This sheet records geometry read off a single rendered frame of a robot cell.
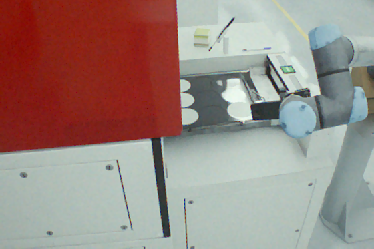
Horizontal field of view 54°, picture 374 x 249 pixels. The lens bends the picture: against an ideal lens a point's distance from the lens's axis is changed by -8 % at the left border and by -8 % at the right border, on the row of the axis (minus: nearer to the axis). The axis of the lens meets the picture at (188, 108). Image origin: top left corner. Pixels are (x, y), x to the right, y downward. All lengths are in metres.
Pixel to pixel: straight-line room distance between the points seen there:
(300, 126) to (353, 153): 1.17
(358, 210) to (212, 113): 1.27
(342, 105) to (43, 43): 0.62
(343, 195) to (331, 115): 1.37
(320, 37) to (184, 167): 0.77
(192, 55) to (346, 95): 1.07
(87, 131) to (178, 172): 0.57
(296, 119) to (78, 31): 0.47
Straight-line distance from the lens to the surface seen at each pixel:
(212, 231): 1.59
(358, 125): 1.72
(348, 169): 2.05
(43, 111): 0.90
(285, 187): 1.49
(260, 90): 1.71
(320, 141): 1.47
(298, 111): 0.81
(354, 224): 2.40
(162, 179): 1.03
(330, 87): 0.84
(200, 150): 1.49
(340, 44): 0.87
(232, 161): 1.45
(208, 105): 1.57
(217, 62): 1.79
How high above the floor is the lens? 1.83
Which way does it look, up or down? 37 degrees down
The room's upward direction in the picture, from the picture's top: 2 degrees counter-clockwise
